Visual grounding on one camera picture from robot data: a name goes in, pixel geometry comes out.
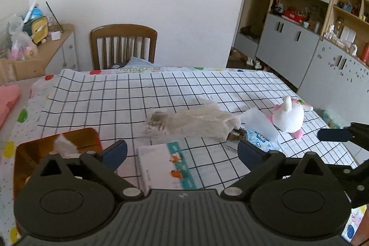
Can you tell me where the orange red tin box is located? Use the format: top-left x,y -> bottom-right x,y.
13,128 -> 103,199

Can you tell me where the grey wooden wall cabinet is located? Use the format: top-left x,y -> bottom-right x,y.
234,0 -> 368,122

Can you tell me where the white pink plush toy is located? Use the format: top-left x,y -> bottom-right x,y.
268,95 -> 313,139

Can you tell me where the brown wooden chair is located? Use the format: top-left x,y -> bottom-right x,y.
89,24 -> 158,70

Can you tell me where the pink folded cloth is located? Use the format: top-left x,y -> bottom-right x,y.
0,84 -> 21,127

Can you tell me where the clear plastic bag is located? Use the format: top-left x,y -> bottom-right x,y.
143,99 -> 241,142

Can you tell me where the teal white picture book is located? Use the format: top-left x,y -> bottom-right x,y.
138,142 -> 197,193

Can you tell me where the brown fuzzy scrunchie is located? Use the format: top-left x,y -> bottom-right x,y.
227,129 -> 247,141

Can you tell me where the cardboard box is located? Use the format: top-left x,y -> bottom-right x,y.
1,58 -> 46,85

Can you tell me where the grid pattern tablecloth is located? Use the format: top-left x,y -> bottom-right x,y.
0,66 -> 369,246

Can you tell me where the pink items plastic bag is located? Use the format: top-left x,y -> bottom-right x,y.
7,32 -> 38,61

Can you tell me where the yellow teal tissue holder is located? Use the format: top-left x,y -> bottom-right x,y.
23,16 -> 49,44

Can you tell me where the red box on shelf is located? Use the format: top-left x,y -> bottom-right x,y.
283,7 -> 306,23

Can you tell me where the blue cushion on chair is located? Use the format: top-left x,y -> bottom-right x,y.
111,57 -> 156,69

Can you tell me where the blue cartoon face mask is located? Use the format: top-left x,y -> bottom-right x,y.
246,129 -> 281,152

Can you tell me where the small white card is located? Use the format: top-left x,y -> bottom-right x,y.
51,31 -> 62,41

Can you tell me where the white wooden side cabinet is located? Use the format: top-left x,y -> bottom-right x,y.
32,24 -> 79,76

